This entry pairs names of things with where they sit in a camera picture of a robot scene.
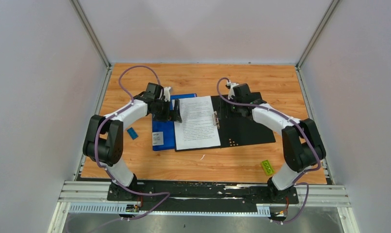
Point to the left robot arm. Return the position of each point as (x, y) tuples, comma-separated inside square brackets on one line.
[(104, 140)]

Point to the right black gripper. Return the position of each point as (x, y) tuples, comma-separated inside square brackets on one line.
[(237, 115)]

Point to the blue file folder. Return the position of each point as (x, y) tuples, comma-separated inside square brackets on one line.
[(163, 135)]

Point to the green toy brick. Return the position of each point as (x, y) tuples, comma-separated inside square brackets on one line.
[(267, 168)]

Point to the printed paper sheet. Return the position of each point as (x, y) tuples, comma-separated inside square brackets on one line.
[(198, 129)]

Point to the blue toy brick plate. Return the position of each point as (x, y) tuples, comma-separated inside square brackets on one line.
[(132, 133)]

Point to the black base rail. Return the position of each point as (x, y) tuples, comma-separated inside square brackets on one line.
[(198, 198)]

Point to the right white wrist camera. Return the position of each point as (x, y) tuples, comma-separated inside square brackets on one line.
[(230, 86)]

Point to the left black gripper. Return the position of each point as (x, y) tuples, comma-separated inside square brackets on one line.
[(166, 117)]

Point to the beige card sheet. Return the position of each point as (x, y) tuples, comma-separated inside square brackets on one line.
[(237, 130)]

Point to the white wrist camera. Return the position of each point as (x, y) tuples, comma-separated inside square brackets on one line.
[(167, 93), (230, 86)]

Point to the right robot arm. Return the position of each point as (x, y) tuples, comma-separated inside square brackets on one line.
[(303, 148)]

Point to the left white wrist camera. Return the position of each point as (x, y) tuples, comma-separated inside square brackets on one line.
[(167, 93)]

